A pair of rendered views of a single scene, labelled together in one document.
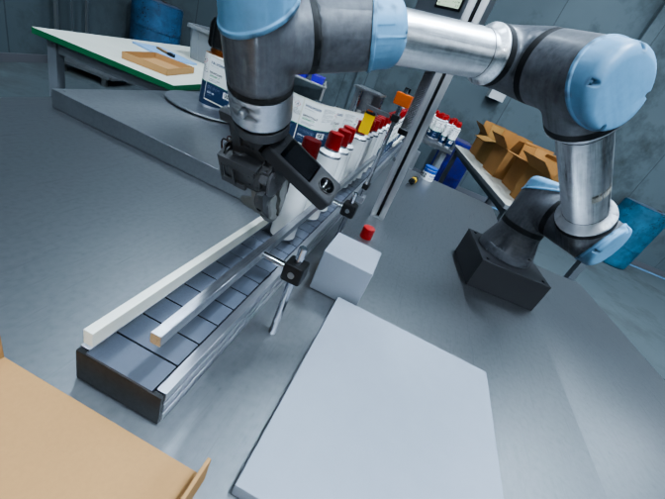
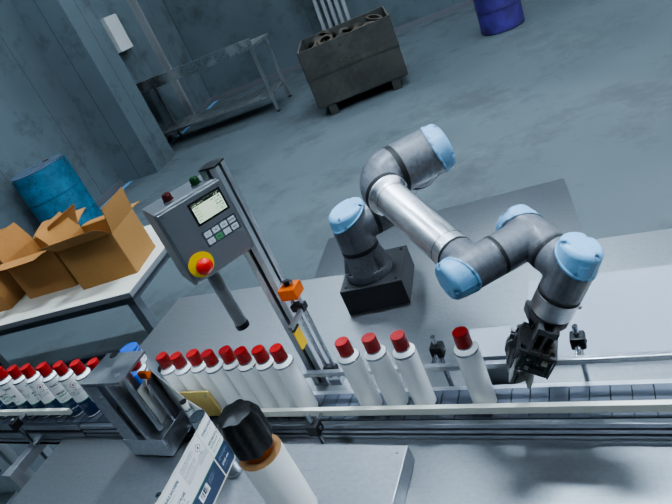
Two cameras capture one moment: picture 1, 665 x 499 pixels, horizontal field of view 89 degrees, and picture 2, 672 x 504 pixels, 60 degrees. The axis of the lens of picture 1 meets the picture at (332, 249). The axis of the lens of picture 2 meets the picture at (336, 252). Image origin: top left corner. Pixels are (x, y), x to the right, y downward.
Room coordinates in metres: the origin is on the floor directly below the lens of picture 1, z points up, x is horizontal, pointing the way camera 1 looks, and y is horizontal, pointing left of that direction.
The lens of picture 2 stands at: (0.38, 1.00, 1.82)
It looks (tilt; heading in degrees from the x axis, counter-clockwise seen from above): 27 degrees down; 294
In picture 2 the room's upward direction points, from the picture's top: 24 degrees counter-clockwise
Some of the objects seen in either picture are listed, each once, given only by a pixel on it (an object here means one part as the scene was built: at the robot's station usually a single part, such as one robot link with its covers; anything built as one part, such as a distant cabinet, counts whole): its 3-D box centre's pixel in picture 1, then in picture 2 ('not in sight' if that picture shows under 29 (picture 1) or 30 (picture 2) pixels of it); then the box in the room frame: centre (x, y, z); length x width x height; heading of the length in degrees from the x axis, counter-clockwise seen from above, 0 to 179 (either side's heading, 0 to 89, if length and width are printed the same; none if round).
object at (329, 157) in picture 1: (321, 177); (412, 370); (0.74, 0.09, 0.98); 0.05 x 0.05 x 0.20
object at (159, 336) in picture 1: (331, 193); (417, 368); (0.74, 0.05, 0.96); 1.07 x 0.01 x 0.01; 173
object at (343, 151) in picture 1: (331, 171); (383, 371); (0.81, 0.08, 0.98); 0.05 x 0.05 x 0.20
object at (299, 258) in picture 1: (273, 286); (582, 362); (0.40, 0.06, 0.91); 0.07 x 0.03 x 0.17; 83
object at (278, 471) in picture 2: not in sight; (268, 464); (0.99, 0.34, 1.03); 0.09 x 0.09 x 0.30
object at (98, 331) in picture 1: (295, 199); (417, 409); (0.75, 0.13, 0.91); 1.07 x 0.01 x 0.02; 173
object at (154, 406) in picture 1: (336, 194); (318, 414); (1.03, 0.06, 0.85); 1.65 x 0.11 x 0.05; 173
